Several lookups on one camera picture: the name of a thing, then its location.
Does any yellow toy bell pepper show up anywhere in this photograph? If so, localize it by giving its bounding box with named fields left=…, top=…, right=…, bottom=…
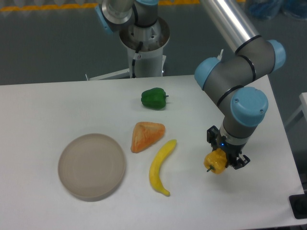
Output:
left=203, top=148, right=227, bottom=174

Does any orange toy fruit wedge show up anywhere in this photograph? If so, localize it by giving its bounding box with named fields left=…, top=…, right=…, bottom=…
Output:
left=130, top=122, right=165, bottom=153

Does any yellow toy banana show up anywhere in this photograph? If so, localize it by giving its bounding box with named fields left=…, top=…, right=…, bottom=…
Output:
left=149, top=139, right=177, bottom=197

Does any green toy bell pepper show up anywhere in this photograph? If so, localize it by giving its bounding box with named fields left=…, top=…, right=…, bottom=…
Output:
left=141, top=88, right=168, bottom=110

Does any blue plastic bag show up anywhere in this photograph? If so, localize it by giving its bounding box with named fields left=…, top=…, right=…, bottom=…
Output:
left=245, top=0, right=307, bottom=20

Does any white metal bracket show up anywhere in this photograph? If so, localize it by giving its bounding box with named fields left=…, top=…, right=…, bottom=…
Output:
left=217, top=49, right=224, bottom=61

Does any white furniture at right edge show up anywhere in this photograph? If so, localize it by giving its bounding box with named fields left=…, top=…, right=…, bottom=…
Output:
left=284, top=92, right=307, bottom=130

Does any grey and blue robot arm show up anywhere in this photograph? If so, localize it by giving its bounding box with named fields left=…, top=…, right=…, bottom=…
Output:
left=95, top=0, right=286, bottom=173

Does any black cable on pedestal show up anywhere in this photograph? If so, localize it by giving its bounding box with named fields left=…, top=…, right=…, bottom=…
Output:
left=131, top=41, right=144, bottom=79

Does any beige round plate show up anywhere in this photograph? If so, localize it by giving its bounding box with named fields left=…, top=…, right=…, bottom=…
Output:
left=58, top=134, right=126, bottom=202

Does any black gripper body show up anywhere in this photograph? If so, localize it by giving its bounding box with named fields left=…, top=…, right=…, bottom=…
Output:
left=217, top=125, right=243, bottom=166

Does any black device at table edge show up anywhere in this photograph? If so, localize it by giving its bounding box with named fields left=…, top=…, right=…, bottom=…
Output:
left=289, top=194, right=307, bottom=219

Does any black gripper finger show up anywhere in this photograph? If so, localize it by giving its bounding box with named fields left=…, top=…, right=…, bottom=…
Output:
left=207, top=126, right=219, bottom=150
left=233, top=154, right=249, bottom=169

